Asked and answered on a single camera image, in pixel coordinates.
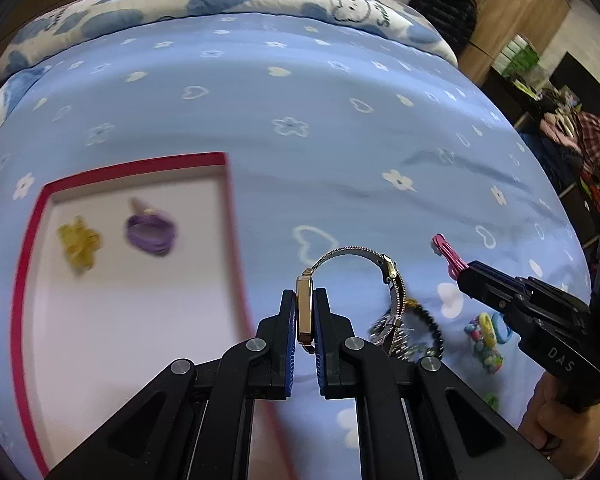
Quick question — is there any person's right hand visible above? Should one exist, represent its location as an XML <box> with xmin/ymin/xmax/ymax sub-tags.
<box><xmin>520</xmin><ymin>372</ymin><xmax>600</xmax><ymax>453</ymax></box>

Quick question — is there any white blue pillow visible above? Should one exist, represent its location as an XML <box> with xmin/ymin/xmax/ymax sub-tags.
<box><xmin>0</xmin><ymin>65</ymin><xmax>51</xmax><ymax>156</ymax></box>

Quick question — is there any green white box stack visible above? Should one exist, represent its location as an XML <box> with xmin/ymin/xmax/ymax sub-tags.
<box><xmin>495</xmin><ymin>34</ymin><xmax>538</xmax><ymax>78</ymax></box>

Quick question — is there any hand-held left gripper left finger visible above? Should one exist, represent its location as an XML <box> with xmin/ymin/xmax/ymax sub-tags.
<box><xmin>45</xmin><ymin>287</ymin><xmax>301</xmax><ymax>480</ymax></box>

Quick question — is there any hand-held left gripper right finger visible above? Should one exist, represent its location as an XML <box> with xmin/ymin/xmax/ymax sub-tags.
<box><xmin>314</xmin><ymin>287</ymin><xmax>566</xmax><ymax>480</ymax></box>

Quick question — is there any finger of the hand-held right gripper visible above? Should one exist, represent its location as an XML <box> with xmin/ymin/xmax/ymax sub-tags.
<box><xmin>467</xmin><ymin>259</ymin><xmax>592</xmax><ymax>317</ymax></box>
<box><xmin>456</xmin><ymin>268</ymin><xmax>547</xmax><ymax>342</ymax></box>

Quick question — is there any yellow hair ring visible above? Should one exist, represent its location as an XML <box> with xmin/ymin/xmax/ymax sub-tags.
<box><xmin>477</xmin><ymin>312</ymin><xmax>498</xmax><ymax>346</ymax></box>

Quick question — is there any wooden wardrobe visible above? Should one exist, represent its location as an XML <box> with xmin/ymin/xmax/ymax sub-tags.
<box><xmin>457</xmin><ymin>0</ymin><xmax>573</xmax><ymax>86</ymax></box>

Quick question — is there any purple hair tie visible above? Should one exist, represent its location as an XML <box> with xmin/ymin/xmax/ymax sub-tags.
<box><xmin>125</xmin><ymin>197</ymin><xmax>177</xmax><ymax>257</ymax></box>

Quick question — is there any pink hair clip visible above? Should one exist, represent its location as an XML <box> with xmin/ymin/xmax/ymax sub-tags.
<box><xmin>431</xmin><ymin>234</ymin><xmax>467</xmax><ymax>278</ymax></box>

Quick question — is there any black screen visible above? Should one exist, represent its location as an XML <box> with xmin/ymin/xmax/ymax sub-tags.
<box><xmin>550</xmin><ymin>52</ymin><xmax>600</xmax><ymax>126</ymax></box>

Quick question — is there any black bead bracelet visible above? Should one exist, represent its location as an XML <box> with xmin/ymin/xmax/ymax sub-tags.
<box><xmin>405</xmin><ymin>300</ymin><xmax>446</xmax><ymax>361</ymax></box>

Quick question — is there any colourful bead bracelet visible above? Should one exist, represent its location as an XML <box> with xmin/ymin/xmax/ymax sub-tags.
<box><xmin>462</xmin><ymin>312</ymin><xmax>516</xmax><ymax>373</ymax></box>

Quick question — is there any pale green bead bracelet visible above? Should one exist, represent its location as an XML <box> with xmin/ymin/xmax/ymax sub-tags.
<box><xmin>402</xmin><ymin>340</ymin><xmax>438</xmax><ymax>361</ymax></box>

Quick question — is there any blue ring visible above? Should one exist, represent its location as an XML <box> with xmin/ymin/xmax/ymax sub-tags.
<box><xmin>495</xmin><ymin>312</ymin><xmax>514</xmax><ymax>345</ymax></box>

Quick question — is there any red shallow box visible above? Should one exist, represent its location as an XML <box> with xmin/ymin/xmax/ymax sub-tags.
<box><xmin>10</xmin><ymin>151</ymin><xmax>301</xmax><ymax>478</ymax></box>

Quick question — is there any black puffer jacket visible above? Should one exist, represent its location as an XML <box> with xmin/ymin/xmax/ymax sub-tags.
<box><xmin>409</xmin><ymin>0</ymin><xmax>478</xmax><ymax>58</ymax></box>

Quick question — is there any yellow hair clip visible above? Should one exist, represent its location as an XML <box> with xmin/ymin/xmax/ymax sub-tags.
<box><xmin>56</xmin><ymin>215</ymin><xmax>103</xmax><ymax>276</ymax></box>

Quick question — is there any pile of clothes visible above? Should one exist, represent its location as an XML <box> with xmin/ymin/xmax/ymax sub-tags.
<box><xmin>522</xmin><ymin>95</ymin><xmax>600</xmax><ymax>241</ymax></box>

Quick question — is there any silver chain bracelet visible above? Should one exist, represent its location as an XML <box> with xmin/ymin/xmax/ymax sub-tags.
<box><xmin>370</xmin><ymin>315</ymin><xmax>431</xmax><ymax>361</ymax></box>

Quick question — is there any blue flower print bedsheet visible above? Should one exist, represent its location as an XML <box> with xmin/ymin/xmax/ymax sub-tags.
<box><xmin>0</xmin><ymin>12</ymin><xmax>593</xmax><ymax>480</ymax></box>

